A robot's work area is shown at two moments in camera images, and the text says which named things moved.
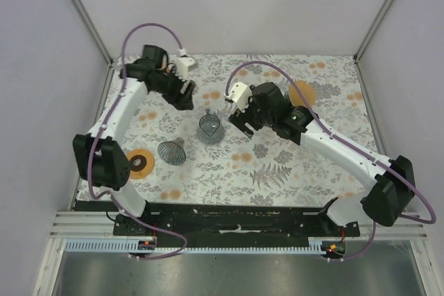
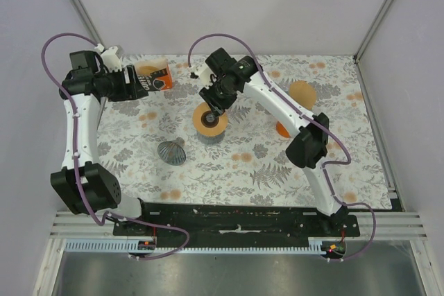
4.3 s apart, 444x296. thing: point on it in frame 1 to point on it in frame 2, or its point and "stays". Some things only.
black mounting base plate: x=232 y=226 stays
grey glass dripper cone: x=173 y=152 stays
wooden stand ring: x=149 y=167 to x=206 y=128
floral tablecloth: x=203 y=154 stays
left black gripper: x=182 y=102 to x=134 y=90
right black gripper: x=240 y=118 to x=209 y=96
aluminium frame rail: x=80 y=224 stays
